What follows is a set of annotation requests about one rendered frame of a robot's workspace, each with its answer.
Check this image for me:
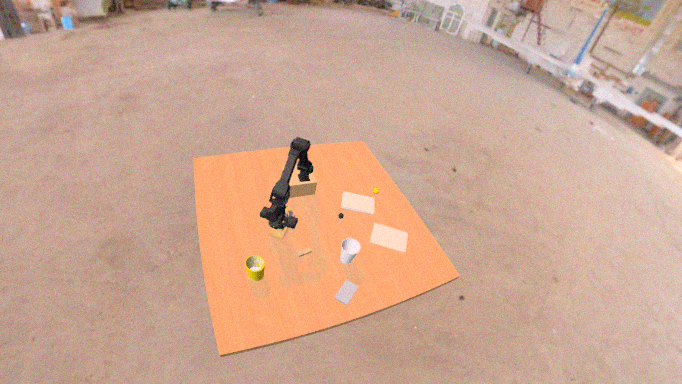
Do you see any grey cup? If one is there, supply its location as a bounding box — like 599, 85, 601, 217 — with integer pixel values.
340, 238, 361, 264

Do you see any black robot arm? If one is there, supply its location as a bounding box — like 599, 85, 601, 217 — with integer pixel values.
266, 137, 314, 230

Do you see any beige flat rectangular pad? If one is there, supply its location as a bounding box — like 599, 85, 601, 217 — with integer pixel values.
369, 223, 408, 253

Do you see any yellow mug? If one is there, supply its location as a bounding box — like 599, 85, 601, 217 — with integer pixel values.
245, 255, 265, 282

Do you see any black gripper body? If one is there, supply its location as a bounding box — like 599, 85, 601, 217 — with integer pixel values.
260, 207, 299, 229

